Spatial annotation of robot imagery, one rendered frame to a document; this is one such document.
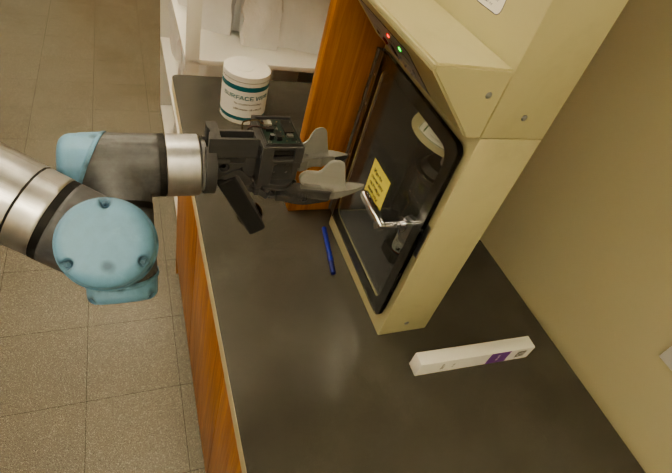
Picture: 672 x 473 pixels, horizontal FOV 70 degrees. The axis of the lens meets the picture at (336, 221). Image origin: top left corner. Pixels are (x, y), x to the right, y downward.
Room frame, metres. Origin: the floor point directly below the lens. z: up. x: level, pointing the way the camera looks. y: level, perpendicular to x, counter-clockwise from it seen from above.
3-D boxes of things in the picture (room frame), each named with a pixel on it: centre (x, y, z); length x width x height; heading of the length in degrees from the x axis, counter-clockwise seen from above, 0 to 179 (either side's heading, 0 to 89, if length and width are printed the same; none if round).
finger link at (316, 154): (0.57, 0.06, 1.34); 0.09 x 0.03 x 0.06; 136
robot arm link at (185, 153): (0.45, 0.20, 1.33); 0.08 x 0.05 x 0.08; 31
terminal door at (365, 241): (0.73, -0.06, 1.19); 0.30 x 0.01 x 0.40; 30
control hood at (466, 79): (0.71, -0.02, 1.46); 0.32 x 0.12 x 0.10; 31
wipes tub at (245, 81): (1.22, 0.37, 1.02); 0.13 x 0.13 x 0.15
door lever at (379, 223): (0.65, -0.07, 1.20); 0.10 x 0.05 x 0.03; 30
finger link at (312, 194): (0.49, 0.06, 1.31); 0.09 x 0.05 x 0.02; 106
